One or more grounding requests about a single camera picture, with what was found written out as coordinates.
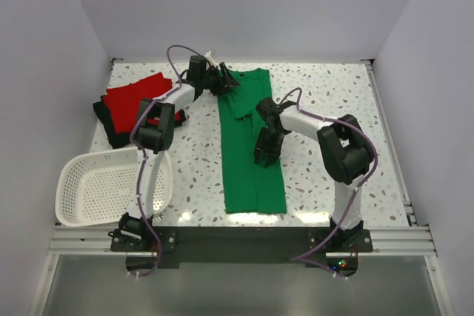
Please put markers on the green t shirt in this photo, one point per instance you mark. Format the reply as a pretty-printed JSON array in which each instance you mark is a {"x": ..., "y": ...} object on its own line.
[{"x": 248, "y": 186}]

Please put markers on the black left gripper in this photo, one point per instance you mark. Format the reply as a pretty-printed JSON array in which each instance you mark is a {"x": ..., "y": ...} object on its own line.
[{"x": 223, "y": 85}]

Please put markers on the white plastic basket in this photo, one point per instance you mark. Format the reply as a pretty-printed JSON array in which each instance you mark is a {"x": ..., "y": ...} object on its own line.
[{"x": 98, "y": 188}]

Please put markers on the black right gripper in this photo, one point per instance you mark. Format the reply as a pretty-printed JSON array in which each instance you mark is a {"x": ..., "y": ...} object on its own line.
[{"x": 272, "y": 153}]

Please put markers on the folded red t shirt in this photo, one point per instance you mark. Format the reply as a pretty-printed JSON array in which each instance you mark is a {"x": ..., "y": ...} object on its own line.
[{"x": 123, "y": 102}]

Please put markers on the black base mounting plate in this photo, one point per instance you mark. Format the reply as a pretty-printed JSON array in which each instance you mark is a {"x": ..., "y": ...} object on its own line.
[{"x": 155, "y": 256}]

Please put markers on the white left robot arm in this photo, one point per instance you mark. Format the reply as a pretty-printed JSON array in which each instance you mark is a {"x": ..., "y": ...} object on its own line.
[{"x": 154, "y": 130}]

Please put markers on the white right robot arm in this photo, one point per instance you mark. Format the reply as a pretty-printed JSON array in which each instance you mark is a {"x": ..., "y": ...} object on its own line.
[{"x": 348, "y": 156}]

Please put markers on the folded black t shirt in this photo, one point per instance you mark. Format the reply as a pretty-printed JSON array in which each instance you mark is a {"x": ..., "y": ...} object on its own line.
[{"x": 103, "y": 114}]

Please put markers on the aluminium front rail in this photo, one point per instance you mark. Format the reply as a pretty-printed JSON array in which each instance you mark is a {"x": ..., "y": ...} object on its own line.
[{"x": 383, "y": 241}]

